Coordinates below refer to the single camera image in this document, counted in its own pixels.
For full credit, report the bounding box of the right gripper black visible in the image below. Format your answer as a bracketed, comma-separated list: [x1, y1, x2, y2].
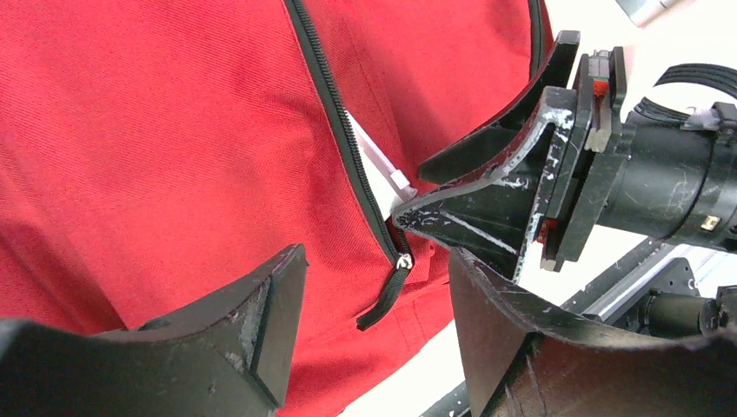
[392, 30, 736, 282]

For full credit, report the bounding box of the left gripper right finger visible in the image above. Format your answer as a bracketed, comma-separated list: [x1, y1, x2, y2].
[448, 248, 736, 416]

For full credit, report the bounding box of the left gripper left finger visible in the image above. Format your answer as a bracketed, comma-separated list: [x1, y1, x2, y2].
[1, 244, 308, 416]

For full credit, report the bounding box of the white packaged card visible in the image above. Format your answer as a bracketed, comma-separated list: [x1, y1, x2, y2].
[346, 112, 417, 220]

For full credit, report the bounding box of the red backpack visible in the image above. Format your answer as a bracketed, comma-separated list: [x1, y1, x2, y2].
[1, 1, 552, 416]

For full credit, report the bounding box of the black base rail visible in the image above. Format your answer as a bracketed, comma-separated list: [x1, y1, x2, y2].
[427, 240, 736, 416]

